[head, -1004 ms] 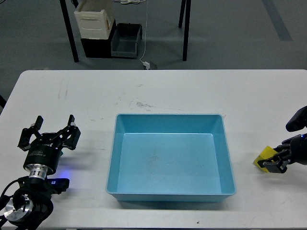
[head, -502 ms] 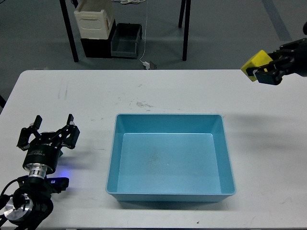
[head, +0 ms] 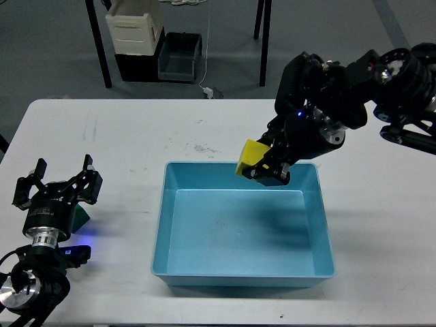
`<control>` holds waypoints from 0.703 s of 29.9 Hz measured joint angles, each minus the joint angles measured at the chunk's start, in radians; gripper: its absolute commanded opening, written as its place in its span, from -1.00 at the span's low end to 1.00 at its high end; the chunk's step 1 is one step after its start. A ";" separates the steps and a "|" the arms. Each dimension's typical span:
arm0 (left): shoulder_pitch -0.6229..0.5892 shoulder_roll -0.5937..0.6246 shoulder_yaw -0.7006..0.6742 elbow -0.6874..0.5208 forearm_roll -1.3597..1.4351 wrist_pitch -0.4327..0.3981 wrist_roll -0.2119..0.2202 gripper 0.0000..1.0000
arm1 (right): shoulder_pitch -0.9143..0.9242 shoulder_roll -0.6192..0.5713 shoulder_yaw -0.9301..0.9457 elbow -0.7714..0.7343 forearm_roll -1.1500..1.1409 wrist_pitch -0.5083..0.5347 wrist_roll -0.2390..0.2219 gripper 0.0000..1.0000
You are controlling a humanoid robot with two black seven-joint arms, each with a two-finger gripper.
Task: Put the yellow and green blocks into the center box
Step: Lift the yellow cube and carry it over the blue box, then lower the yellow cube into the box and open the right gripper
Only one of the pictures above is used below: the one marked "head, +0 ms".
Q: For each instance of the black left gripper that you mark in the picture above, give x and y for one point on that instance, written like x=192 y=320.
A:
x=52 y=209

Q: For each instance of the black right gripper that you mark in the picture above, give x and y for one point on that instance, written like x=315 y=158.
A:
x=306 y=133

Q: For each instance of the yellow block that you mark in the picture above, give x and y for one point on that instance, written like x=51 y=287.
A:
x=252 y=152

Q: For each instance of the green block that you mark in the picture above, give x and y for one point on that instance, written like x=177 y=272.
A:
x=81 y=217

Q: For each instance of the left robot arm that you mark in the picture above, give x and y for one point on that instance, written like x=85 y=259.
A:
x=38 y=282

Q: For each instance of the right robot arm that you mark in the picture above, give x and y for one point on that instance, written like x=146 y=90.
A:
x=317 y=101

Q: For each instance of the light blue plastic box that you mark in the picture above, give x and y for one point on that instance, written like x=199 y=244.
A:
x=219 y=229

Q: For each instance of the white power adapter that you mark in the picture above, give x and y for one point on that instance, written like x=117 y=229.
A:
x=208 y=93

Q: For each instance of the grey plastic bin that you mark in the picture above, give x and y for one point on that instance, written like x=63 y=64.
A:
x=177 y=61

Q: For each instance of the black crate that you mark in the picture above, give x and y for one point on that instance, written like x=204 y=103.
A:
x=140 y=68

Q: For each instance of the black table leg right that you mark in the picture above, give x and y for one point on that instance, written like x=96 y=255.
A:
x=262 y=28

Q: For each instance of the black table leg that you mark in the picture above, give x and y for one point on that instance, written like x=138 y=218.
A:
x=262 y=28
x=101 y=55

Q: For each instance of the cream plastic container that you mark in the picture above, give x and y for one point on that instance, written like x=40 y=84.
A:
x=135 y=26

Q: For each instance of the black table leg left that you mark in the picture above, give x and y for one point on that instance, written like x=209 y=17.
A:
x=101 y=55

